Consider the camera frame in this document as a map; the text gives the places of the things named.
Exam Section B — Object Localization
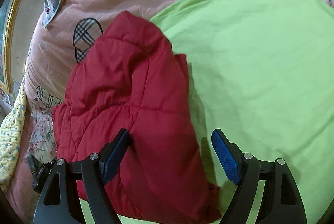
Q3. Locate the red puffer jacket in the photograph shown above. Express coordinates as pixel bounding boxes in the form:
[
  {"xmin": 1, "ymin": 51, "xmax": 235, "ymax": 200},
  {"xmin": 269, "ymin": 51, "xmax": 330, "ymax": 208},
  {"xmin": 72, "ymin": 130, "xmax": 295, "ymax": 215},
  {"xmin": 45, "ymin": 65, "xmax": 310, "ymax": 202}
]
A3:
[{"xmin": 52, "ymin": 11, "xmax": 221, "ymax": 223}]

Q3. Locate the floral ruffled pillow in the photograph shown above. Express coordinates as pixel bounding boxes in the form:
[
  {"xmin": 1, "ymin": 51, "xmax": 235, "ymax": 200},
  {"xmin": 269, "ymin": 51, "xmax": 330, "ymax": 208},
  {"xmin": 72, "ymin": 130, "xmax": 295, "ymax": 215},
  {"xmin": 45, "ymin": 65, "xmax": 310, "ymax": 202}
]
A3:
[{"xmin": 25, "ymin": 108, "xmax": 57, "ymax": 163}]

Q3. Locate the yellow floral blanket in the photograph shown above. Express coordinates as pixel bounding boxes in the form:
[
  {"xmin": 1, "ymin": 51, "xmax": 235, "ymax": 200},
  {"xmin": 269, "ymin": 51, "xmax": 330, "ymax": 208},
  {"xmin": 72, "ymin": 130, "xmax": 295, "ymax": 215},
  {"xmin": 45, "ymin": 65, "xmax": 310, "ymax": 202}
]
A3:
[{"xmin": 0, "ymin": 76, "xmax": 27, "ymax": 192}]

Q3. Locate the green bed sheet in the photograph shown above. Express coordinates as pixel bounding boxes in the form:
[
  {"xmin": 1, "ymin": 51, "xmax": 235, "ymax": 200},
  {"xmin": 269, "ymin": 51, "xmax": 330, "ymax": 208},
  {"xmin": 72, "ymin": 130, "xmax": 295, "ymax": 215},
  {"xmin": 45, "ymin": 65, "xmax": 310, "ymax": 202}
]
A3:
[{"xmin": 78, "ymin": 0, "xmax": 334, "ymax": 224}]

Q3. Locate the gold picture frame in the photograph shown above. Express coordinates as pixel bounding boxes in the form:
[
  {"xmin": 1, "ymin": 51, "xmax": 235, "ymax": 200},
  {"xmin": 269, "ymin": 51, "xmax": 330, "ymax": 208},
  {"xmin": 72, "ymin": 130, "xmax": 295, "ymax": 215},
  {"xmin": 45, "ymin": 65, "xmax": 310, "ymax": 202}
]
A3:
[{"xmin": 1, "ymin": 0, "xmax": 21, "ymax": 94}]

